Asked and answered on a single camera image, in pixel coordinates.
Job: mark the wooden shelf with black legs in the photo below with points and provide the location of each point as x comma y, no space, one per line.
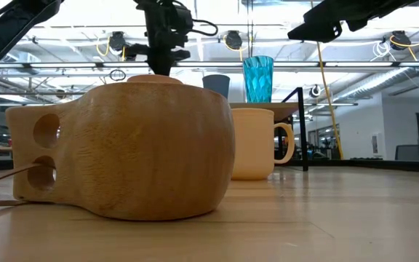
267,111

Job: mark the teal faceted plastic tumbler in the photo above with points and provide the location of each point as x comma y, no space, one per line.
258,80

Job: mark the white round column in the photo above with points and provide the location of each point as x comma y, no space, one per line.
238,92

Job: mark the small black ceiling reel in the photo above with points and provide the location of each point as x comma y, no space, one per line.
315,91

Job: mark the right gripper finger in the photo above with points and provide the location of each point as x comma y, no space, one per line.
318,27

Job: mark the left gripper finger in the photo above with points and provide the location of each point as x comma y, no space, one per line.
160,67

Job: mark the black ceiling light rail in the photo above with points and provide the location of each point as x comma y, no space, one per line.
86,64

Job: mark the black aluminium table frame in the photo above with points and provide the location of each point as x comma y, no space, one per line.
377,164

